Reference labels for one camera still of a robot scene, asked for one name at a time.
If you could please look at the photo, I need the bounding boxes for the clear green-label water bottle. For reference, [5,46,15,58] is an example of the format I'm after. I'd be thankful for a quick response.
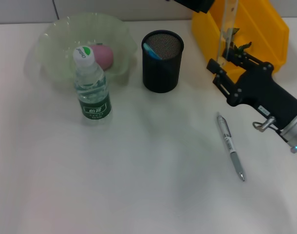
[73,45,113,125]

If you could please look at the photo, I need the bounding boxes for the black mesh pen cup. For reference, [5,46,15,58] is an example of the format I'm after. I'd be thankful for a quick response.
[141,29,185,93]

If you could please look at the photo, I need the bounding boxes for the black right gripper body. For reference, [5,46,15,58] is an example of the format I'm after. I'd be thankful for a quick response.
[226,61,297,130]

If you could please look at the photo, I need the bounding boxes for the blue scissors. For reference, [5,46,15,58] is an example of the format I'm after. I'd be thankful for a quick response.
[143,42,164,60]

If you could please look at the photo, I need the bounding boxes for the right wrist cable with plugs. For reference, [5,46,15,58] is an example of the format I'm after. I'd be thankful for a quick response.
[252,116,281,134]

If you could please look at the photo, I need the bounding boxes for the pink peach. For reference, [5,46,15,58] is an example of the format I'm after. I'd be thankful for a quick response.
[90,43,114,71]

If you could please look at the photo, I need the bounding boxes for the green plastic wrapper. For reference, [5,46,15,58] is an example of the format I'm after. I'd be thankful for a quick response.
[221,27,253,53]

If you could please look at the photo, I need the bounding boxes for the yellow plastic bin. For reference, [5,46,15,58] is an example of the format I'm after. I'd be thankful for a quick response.
[191,0,290,81]

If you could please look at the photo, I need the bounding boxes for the clear plastic ruler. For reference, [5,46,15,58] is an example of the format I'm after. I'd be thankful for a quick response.
[216,0,240,67]

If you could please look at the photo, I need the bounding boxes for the translucent green fruit bowl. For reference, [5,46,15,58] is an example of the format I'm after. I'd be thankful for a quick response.
[29,12,137,85]

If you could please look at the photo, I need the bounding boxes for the silver ballpoint pen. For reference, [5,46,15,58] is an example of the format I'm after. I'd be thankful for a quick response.
[216,112,246,182]

